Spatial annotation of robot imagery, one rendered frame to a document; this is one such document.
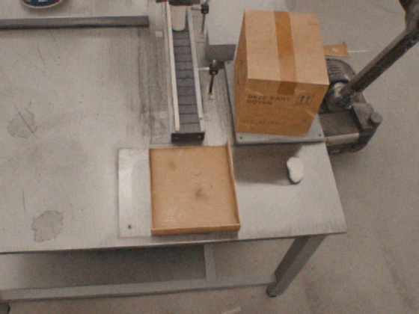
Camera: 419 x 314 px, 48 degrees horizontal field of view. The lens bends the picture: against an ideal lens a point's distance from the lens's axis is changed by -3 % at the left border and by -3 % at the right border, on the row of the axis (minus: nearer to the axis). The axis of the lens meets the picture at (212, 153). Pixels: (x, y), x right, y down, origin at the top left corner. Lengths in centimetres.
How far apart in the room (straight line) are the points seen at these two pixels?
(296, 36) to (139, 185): 67
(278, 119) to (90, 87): 66
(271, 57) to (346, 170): 133
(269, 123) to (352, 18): 205
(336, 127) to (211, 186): 114
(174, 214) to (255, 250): 95
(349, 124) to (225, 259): 93
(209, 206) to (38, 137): 60
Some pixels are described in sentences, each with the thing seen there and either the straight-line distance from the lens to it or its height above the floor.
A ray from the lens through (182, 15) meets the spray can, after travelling 178.
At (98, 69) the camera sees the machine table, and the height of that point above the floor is 83.
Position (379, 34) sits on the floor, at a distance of 348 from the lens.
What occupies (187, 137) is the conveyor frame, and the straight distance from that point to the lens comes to 156.
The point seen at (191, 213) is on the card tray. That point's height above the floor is 83.
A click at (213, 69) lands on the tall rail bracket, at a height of 97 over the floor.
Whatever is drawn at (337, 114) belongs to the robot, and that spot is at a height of 24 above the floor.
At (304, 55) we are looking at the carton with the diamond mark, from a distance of 149.
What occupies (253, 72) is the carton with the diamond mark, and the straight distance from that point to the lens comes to 140.
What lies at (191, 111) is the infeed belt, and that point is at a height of 88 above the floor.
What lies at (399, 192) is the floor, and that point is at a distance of 272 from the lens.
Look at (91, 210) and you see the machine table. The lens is 147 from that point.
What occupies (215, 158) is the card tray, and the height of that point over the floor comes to 83.
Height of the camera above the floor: 214
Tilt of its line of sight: 57 degrees down
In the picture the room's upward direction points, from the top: 10 degrees clockwise
